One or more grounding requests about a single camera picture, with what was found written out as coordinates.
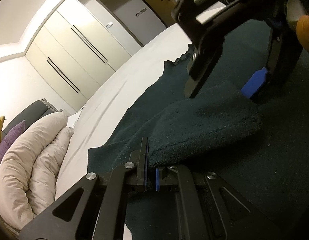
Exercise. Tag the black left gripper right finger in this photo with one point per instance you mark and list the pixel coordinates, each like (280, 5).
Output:
(207, 206)

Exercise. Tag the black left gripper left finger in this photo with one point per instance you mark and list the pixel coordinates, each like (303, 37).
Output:
(94, 207)

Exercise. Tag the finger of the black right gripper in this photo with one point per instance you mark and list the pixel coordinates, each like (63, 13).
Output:
(257, 87)
(204, 59)

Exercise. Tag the dark green knit sweater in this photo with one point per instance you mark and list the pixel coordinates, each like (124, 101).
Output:
(260, 146)

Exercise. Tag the person right hand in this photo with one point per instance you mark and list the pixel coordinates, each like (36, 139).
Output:
(302, 31)

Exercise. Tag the beige folded duvet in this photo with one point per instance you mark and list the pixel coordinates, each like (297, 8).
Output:
(30, 167)

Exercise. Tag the white pillow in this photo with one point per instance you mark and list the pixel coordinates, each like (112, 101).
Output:
(72, 120)

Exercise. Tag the white bed sheet mattress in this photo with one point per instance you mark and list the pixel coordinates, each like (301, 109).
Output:
(103, 111)

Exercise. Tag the purple cushion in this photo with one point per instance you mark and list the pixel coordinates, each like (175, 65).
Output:
(11, 137)

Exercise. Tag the grey upholstered headboard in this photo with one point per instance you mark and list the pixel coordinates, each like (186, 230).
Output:
(31, 114)

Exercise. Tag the cream wardrobe with black handles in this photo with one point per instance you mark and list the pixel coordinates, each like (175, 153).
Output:
(75, 54)

